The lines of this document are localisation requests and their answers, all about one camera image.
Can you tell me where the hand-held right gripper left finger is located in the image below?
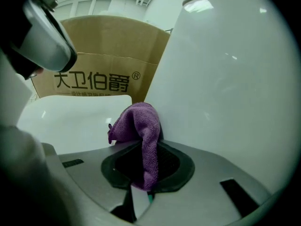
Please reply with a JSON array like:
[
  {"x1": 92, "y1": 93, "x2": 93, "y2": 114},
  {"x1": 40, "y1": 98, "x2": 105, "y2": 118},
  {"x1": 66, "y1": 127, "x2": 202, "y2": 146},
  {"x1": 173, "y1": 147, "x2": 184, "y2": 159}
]
[{"x1": 57, "y1": 140, "x2": 142, "y2": 222}]

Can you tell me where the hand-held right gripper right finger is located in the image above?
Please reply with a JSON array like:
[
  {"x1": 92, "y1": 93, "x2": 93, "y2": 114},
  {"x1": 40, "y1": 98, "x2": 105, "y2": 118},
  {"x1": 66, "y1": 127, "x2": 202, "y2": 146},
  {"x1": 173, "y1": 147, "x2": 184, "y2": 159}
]
[{"x1": 135, "y1": 139, "x2": 278, "y2": 226}]

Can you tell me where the purple microfibre cloth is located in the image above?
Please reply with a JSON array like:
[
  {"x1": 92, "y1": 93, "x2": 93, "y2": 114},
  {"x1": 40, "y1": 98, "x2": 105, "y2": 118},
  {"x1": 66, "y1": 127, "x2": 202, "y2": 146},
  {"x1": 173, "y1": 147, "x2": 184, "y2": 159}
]
[{"x1": 107, "y1": 102, "x2": 163, "y2": 192}]

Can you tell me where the white toilet with lid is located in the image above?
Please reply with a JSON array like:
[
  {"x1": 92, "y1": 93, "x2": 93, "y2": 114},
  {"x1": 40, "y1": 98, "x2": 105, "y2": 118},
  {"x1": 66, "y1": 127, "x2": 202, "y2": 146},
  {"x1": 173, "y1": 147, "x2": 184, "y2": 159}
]
[{"x1": 16, "y1": 0, "x2": 299, "y2": 196}]

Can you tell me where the large brown cardboard box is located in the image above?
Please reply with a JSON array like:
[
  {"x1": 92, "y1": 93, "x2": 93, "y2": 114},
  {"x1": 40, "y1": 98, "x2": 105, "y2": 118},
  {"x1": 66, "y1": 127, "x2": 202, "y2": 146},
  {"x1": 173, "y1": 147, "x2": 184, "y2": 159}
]
[{"x1": 30, "y1": 15, "x2": 171, "y2": 105}]

